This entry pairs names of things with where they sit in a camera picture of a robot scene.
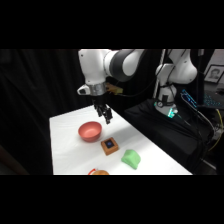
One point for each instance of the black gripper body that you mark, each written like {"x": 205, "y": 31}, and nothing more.
{"x": 99, "y": 101}

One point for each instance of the black covered robot stand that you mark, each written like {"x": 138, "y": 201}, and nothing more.
{"x": 166, "y": 133}

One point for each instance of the pink bowl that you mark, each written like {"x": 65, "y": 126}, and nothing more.
{"x": 90, "y": 131}

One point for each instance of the yellowish wrist camera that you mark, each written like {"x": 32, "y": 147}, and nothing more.
{"x": 114, "y": 89}

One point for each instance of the orange block with blue square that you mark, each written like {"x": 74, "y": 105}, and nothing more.
{"x": 110, "y": 146}

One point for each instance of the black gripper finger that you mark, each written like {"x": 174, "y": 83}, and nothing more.
{"x": 99, "y": 112}
{"x": 108, "y": 116}

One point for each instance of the framed portrait picture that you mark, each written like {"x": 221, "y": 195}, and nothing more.
{"x": 214, "y": 74}

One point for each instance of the black curtain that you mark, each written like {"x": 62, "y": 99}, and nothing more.
{"x": 40, "y": 106}

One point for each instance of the teal lit keyboard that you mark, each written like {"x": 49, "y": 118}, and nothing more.
{"x": 213, "y": 100}

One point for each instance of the orange round toy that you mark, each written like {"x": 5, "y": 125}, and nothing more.
{"x": 101, "y": 172}

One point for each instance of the blue lit device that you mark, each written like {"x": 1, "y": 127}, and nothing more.
{"x": 189, "y": 98}

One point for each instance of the green triangle block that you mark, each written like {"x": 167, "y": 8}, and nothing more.
{"x": 131, "y": 159}

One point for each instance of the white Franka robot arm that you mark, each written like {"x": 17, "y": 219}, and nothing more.
{"x": 96, "y": 63}

